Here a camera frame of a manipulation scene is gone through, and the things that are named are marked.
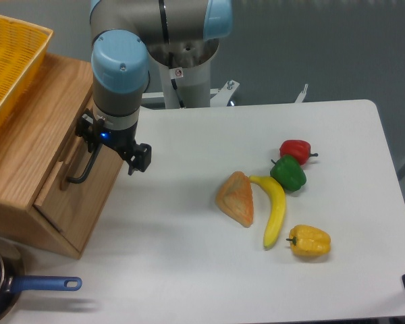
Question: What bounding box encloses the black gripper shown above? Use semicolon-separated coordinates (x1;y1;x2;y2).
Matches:
75;109;152;176

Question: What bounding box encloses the wooden top drawer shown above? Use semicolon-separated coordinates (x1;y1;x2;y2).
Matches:
34;124;123;236

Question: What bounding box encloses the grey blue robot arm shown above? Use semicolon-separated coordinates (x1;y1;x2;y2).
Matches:
76;1;233;182

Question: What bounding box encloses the wooden drawer cabinet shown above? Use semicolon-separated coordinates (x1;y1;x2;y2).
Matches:
0;53;126;260

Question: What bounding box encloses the orange bread slice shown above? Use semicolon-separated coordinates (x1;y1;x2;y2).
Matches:
215;171;254;228

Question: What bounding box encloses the yellow plastic basket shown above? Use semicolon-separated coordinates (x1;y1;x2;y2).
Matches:
0;15;54;128

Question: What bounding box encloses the green bell pepper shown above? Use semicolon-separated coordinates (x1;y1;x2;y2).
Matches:
270;155;307;192

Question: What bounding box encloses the yellow banana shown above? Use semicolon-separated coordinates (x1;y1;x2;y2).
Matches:
249;175;286;250

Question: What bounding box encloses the red bell pepper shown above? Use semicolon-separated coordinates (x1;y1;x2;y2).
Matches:
279;139;319;165

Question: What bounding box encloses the yellow bell pepper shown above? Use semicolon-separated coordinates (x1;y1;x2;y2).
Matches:
286;224;331;257

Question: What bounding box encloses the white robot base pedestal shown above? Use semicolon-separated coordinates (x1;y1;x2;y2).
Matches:
148;38;219;109

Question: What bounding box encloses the white table frame bracket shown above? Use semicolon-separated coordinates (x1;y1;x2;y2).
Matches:
210;80;240;107

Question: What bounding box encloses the blue handled frying pan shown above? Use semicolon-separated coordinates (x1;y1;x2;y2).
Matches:
0;239;82;320

